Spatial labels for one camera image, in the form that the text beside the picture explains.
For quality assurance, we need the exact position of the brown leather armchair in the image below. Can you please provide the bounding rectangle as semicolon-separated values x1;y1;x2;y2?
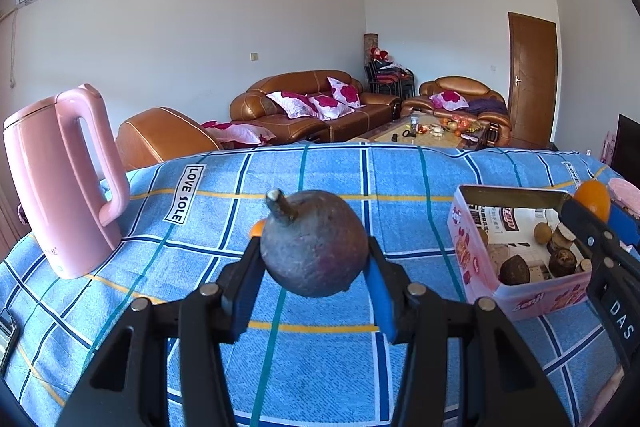
400;76;513;146

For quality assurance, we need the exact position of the white wall cable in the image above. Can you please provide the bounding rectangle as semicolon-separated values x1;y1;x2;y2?
9;7;20;88

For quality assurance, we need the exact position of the brown leather sofa seat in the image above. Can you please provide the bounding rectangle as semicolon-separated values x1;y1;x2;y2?
116;107;224;172

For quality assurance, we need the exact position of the purple passion fruit with stem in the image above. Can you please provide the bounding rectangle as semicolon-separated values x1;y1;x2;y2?
260;188;371;299

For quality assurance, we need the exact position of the dark brown round fruit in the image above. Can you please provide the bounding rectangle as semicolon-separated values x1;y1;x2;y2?
500;255;532;286
549;248;584;279

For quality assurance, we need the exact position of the purple blanket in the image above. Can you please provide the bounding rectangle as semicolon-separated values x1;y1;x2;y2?
467;98;507;115

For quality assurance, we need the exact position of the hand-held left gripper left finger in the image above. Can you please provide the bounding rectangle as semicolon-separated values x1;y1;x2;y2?
60;237;263;427

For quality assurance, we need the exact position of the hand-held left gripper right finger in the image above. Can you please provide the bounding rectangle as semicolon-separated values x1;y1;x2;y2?
364;234;571;427

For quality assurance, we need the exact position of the blue plaid cloth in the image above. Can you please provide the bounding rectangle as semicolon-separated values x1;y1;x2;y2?
0;142;640;427

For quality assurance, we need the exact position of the pink printed tin box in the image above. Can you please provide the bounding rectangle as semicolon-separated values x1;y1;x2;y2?
446;184;596;322

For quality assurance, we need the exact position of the pile of assorted fruit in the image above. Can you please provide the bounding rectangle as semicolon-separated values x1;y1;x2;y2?
432;117;481;138

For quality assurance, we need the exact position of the brown wooden door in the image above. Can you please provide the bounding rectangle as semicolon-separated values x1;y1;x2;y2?
507;11;558;148

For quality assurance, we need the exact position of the black smartphone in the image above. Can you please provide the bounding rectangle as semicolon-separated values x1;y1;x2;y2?
0;307;20;370

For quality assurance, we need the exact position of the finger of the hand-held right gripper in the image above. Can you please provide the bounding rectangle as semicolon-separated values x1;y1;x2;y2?
606;202;640;253
559;196;621;280

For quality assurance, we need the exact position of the wooden coffee table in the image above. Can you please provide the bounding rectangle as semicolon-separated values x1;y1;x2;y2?
352;113;488;150

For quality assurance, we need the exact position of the pink round container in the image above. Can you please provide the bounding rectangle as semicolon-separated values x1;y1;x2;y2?
607;178;640;210

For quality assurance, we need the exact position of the brown wooden furniture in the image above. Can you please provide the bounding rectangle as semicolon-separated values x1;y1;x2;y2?
0;177;31;253

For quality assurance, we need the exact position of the cut taro piece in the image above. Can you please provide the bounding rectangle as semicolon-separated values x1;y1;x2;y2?
547;224;577;254

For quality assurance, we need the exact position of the stack of black chairs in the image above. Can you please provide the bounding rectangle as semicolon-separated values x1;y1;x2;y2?
364;59;416;100

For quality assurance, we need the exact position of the long brown leather sofa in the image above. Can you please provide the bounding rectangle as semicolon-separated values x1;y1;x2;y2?
230;69;403;145

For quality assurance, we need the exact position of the smooth oval orange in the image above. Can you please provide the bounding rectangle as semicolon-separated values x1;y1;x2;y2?
573;179;612;224

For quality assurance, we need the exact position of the pink electric kettle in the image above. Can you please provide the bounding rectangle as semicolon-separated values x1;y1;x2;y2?
3;83;132;280

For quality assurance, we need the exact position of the black television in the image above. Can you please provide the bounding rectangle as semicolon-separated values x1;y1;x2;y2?
612;113;640;190

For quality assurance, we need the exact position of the white pillow with red flowers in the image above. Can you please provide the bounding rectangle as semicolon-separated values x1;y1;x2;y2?
307;93;355;120
200;119;277;145
327;77;362;108
430;90;469;111
266;91;321;118

